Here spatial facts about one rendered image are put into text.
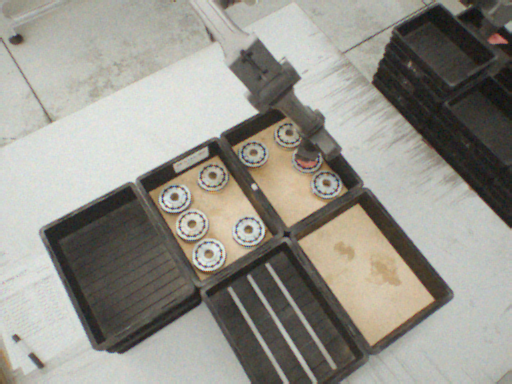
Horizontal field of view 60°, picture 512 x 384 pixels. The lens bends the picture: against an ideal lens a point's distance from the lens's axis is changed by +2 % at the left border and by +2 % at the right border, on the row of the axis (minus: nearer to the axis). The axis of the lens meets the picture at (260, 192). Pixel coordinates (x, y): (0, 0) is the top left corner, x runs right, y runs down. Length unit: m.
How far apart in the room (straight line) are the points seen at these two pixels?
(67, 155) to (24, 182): 0.17
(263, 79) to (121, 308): 0.83
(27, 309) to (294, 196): 0.92
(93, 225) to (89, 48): 1.72
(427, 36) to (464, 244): 1.15
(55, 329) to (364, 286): 0.97
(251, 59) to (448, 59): 1.65
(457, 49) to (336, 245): 1.35
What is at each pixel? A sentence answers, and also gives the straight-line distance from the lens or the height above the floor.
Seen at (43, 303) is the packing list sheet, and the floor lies 0.70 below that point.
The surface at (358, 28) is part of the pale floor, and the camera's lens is 3.06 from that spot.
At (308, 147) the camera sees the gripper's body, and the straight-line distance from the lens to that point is 1.34.
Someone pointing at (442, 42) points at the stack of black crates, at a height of 0.49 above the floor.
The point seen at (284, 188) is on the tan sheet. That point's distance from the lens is 1.44.
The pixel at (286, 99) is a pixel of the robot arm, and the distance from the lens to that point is 0.91.
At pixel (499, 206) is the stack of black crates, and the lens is 2.34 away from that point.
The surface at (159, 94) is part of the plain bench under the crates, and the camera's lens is 1.82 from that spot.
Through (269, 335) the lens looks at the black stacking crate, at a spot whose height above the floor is 0.83.
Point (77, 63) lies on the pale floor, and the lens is 2.96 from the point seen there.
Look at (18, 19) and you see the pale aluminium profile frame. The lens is 3.11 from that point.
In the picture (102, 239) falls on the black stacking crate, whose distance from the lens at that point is 1.45.
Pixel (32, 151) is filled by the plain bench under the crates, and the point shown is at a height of 0.70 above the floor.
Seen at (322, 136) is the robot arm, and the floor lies 1.08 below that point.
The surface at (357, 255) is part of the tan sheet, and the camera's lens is 1.40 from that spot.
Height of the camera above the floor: 2.14
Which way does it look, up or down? 67 degrees down
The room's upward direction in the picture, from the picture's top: 4 degrees clockwise
